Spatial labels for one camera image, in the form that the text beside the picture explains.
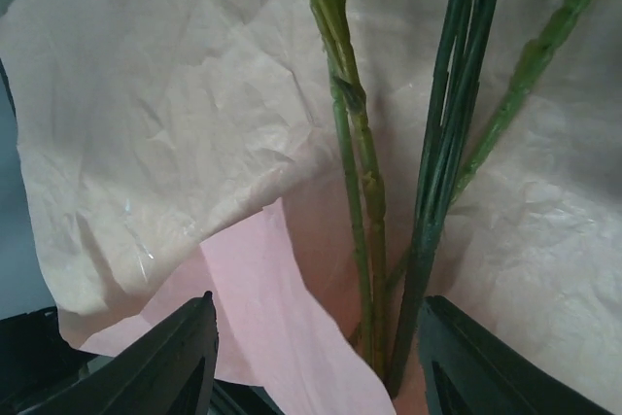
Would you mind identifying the blue rose stem bunch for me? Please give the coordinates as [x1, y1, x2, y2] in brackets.
[385, 0, 498, 398]

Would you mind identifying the pink wrapping paper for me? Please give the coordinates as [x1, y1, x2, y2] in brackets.
[1, 0, 621, 414]

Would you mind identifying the yellow and blue flower bunch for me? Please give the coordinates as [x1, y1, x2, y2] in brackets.
[309, 0, 388, 378]

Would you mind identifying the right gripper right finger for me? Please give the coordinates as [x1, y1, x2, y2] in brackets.
[418, 295, 607, 415]

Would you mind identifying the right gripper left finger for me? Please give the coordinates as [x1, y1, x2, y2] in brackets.
[18, 292, 219, 414]

